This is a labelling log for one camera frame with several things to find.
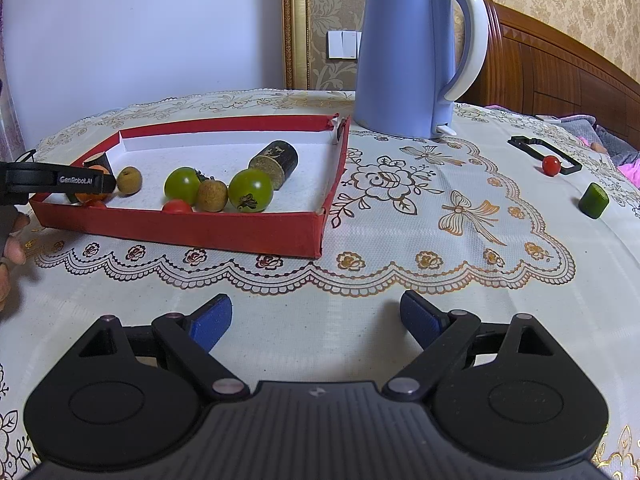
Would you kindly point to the pink and grey bedding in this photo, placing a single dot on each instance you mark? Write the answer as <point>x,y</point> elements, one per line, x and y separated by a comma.
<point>586,129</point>

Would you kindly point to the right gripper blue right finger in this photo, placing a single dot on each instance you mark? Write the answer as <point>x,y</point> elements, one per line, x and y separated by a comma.
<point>443,337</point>

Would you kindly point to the red cherry tomato on frame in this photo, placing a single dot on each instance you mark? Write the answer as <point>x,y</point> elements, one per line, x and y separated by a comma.
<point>551,166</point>

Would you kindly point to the blue electric kettle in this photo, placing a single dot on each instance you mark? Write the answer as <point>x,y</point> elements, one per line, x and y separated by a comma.
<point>416,58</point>

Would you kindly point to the red shallow cardboard box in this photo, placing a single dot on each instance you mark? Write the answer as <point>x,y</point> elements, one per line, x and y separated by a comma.
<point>292,224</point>

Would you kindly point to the wooden bed headboard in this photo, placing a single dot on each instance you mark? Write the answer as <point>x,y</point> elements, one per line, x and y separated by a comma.
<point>533,68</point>

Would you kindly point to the green tomato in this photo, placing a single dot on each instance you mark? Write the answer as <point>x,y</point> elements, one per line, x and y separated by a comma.
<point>183,184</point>
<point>250,191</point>

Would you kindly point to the lace embroidered tablecloth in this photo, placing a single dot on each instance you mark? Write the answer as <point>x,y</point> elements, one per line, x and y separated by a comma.
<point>470,223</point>

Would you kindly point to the gold picture frame moulding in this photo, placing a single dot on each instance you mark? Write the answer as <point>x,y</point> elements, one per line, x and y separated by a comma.
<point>306,24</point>

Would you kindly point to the green cucumber chunk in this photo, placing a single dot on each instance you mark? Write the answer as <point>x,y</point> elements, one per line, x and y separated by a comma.
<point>594,201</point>

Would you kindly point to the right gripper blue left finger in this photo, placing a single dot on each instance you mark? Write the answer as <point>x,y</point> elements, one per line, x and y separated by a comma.
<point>185,343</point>

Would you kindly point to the black rectangular frame right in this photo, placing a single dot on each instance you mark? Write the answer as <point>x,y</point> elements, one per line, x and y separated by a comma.
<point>538,148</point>

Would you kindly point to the orange mandarin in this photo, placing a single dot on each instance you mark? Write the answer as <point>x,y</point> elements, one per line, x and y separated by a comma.
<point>85,199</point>

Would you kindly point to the white wall switch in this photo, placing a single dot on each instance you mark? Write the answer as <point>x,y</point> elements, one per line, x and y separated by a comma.
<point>343,44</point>

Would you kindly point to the person's left hand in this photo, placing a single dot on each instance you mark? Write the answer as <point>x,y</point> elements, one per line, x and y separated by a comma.
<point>12,251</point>

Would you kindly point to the brown longan fruit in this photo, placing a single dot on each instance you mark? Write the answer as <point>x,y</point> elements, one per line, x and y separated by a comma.
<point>212,196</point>
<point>129,181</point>

